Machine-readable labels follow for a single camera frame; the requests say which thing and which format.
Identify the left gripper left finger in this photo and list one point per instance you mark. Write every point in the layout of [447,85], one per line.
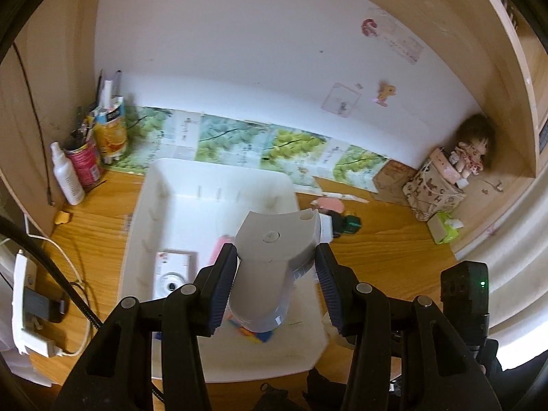
[224,272]

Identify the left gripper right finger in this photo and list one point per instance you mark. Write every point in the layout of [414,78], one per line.
[327,270]

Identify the pink hair rollers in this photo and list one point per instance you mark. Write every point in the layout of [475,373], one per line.
[218,247]

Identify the white compact digital camera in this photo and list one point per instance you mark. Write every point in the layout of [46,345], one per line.
[172,270]

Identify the white square charger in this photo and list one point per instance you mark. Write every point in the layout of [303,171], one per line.
[327,231]

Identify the green and gold perfume bottle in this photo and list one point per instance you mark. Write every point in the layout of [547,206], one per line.
[352,223]

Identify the multicolour puzzle cube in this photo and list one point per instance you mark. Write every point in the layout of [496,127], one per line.
[256,337]

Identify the black plug adapter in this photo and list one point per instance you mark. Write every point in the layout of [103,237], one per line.
[339,224]

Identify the green tissue pack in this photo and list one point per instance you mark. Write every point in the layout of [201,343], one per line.
[444,228]

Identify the pink oval case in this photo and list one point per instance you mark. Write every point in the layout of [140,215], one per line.
[327,204]

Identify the white plastic organizer tray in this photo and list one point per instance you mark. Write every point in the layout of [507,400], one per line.
[185,211]

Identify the patterned canvas bag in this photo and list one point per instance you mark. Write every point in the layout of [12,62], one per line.
[433,188]

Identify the brown cardboard drawing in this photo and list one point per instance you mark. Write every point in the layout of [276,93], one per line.
[390,180]

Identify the grape picture strip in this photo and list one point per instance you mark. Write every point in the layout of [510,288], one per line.
[304,156]

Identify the brown haired doll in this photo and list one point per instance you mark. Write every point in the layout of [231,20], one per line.
[475,145]

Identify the red can pen holder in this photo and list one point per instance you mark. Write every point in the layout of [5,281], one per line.
[86,161]

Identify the white spray bottle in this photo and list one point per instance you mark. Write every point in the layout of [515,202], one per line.
[66,175]

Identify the orange juice carton holder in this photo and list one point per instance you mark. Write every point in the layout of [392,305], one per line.
[110,131]

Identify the wooden shelf unit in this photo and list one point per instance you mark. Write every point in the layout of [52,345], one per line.
[392,76]

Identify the white power strip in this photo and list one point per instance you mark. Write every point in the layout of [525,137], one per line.
[25,336]

